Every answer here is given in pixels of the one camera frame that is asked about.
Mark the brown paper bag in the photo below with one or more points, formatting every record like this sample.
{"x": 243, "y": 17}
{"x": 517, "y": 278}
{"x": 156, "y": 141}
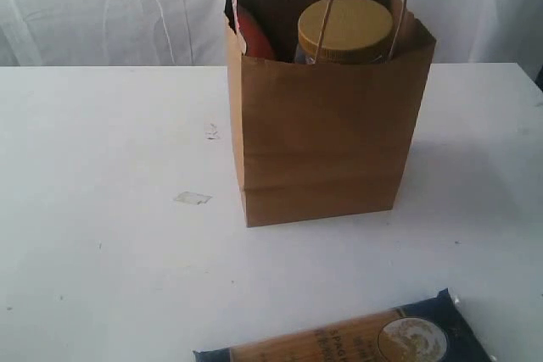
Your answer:
{"x": 312, "y": 141}

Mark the brown red paper pouch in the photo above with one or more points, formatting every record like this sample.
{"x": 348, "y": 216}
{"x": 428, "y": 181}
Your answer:
{"x": 252, "y": 40}

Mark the nut jar gold lid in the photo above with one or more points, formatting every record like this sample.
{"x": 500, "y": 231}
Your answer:
{"x": 357, "y": 32}

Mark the spaghetti packet dark blue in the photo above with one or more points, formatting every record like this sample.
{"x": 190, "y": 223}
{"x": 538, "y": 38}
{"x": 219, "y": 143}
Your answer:
{"x": 429, "y": 330}

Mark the clear tape scrap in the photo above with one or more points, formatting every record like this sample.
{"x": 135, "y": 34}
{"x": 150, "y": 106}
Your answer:
{"x": 192, "y": 198}

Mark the white backdrop curtain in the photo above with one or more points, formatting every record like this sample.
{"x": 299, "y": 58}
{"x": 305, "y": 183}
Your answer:
{"x": 191, "y": 32}

